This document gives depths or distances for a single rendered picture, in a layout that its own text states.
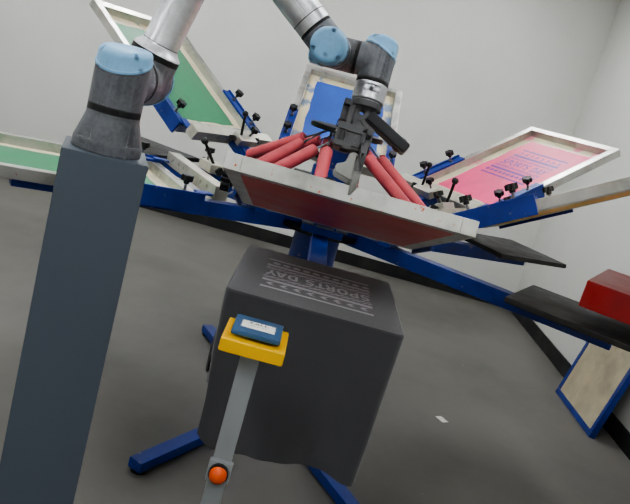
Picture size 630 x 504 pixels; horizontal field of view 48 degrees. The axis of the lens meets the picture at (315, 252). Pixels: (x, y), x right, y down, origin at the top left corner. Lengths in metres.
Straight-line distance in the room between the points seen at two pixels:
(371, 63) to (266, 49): 4.69
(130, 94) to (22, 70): 5.25
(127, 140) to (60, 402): 0.62
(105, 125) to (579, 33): 5.42
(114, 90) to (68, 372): 0.64
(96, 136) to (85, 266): 0.28
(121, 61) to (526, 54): 5.18
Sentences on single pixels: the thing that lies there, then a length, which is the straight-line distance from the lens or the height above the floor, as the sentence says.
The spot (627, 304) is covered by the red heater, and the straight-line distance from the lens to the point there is 2.44.
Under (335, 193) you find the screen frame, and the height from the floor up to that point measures 1.25.
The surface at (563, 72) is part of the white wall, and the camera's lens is 6.56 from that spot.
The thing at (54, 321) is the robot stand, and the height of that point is 0.82.
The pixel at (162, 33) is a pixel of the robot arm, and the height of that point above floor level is 1.48.
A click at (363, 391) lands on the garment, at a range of 1.78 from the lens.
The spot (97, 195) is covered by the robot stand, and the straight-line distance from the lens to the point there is 1.58.
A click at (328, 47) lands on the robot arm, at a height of 1.54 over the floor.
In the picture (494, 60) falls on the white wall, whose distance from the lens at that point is 6.41.
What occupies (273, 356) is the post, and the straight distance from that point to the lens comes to 1.39.
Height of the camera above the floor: 1.46
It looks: 13 degrees down
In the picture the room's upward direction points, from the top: 16 degrees clockwise
